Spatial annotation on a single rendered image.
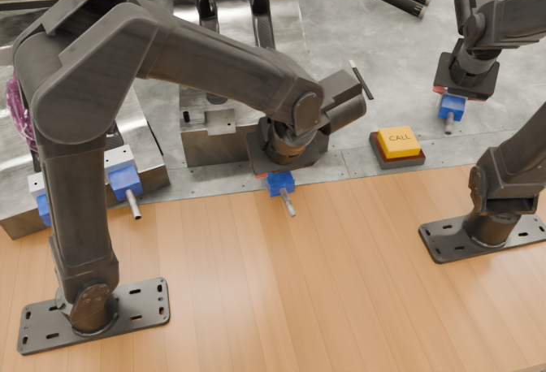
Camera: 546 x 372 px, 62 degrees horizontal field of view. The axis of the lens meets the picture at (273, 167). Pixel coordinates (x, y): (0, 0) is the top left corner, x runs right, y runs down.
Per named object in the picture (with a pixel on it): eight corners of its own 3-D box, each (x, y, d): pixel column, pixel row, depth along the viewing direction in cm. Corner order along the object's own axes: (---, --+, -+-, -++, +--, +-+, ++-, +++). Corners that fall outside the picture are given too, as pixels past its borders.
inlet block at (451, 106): (457, 146, 86) (466, 125, 82) (431, 140, 87) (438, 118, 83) (462, 103, 94) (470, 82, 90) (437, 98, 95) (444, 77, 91)
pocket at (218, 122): (238, 141, 79) (236, 126, 76) (207, 144, 78) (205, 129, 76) (236, 123, 82) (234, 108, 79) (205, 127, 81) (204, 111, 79)
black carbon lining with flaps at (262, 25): (291, 105, 83) (292, 62, 76) (202, 114, 81) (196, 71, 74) (264, 9, 106) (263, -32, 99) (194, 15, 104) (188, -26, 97)
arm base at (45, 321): (0, 281, 59) (-10, 334, 54) (157, 251, 62) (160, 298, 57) (25, 308, 64) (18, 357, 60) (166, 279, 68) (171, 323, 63)
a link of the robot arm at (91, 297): (84, 225, 58) (38, 245, 56) (106, 279, 53) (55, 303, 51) (98, 252, 62) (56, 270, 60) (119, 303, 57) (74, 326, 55)
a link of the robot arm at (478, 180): (474, 160, 65) (487, 191, 61) (535, 158, 65) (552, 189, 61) (461, 188, 70) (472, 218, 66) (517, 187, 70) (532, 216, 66)
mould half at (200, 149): (327, 152, 85) (335, 95, 75) (187, 168, 82) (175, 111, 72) (282, 14, 118) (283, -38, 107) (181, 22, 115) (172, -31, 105)
